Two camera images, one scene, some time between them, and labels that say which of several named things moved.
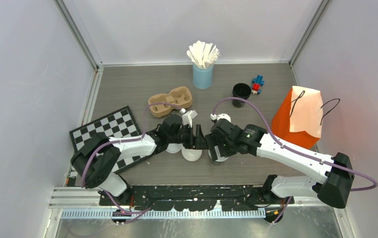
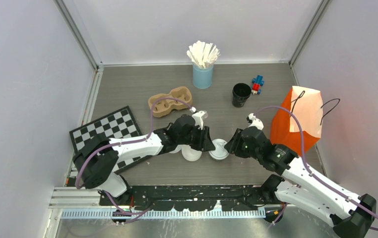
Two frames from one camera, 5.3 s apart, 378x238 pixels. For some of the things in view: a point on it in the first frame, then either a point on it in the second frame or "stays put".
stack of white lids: [191, 154] stays put
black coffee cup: [240, 90] stays put
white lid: [174, 148] stays put
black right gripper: [213, 140] to [233, 146]
